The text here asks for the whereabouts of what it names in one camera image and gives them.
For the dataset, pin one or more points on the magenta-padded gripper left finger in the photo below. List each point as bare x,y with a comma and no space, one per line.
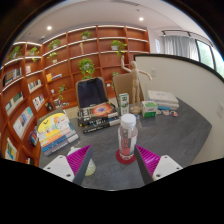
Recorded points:
59,166

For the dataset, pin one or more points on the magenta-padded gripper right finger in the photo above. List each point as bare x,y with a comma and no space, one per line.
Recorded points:
165,166

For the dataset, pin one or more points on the clear plastic water bottle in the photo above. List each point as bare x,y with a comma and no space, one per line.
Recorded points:
127,136

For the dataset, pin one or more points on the stack of colourful books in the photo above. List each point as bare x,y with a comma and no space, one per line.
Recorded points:
55,133

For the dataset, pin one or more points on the flat round red coaster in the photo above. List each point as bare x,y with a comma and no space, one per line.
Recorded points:
125,161

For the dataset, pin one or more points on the stack of dark books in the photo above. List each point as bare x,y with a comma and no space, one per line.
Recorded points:
98,115

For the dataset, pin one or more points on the stack of white books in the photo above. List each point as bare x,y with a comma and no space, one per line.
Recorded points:
163,99

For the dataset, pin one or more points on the green and white carton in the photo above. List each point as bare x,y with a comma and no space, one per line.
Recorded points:
124,104

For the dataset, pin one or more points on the dark blue chair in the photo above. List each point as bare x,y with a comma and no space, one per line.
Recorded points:
91,93

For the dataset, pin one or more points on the wooden shelf unit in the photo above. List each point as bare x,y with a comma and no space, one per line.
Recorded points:
66,63

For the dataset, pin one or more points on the grey window curtain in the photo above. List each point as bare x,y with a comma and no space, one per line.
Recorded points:
181,48

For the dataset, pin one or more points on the white wall socket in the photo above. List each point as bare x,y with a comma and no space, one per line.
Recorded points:
153,72
220,110

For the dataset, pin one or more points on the black track light rail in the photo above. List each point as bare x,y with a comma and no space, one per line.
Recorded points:
186,33

